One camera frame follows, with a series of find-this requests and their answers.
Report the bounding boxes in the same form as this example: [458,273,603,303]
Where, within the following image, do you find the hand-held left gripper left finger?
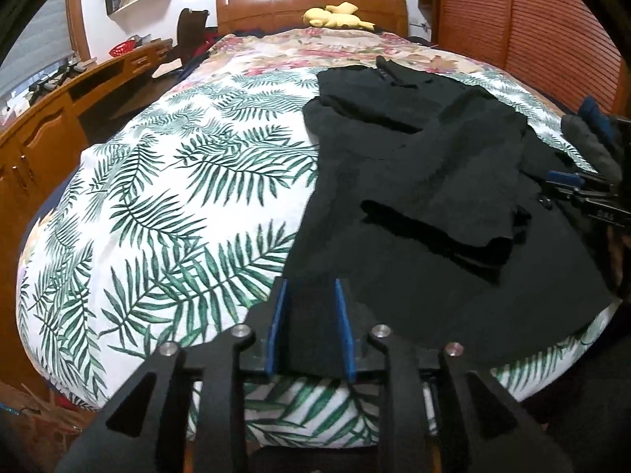
[56,276,289,473]

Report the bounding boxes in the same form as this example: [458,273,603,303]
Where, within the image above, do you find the leaf print blanket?
[15,66,622,449]

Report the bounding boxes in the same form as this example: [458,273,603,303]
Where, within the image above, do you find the yellow plush toy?
[302,2,376,30]

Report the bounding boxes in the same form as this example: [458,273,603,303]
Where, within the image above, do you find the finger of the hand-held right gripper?
[540,186,599,209]
[546,170,599,192]

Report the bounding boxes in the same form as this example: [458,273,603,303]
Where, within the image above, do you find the wooden bed headboard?
[216,0,410,37]

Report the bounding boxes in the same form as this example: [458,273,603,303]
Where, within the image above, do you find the folded grey garment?
[561,113,624,184]

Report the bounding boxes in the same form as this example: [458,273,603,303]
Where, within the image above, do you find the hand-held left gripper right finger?
[335,278,575,473]

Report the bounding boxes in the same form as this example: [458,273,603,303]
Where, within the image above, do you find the floral quilt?
[197,27,498,89]

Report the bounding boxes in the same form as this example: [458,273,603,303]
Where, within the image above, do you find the grey window blind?
[0,0,75,104]

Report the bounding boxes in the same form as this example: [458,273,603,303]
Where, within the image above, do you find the wooden louvered wardrobe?
[419,0,631,119]

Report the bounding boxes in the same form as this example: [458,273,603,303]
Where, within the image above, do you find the folded navy garment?
[579,97,618,151]

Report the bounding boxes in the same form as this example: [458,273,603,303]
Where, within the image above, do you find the black double-breasted coat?
[249,56,617,380]

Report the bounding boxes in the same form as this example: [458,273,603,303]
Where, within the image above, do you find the dark wooden chair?
[153,8,210,80]

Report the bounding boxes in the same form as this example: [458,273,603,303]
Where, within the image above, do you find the wooden desk with cabinets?
[0,39,173,390]

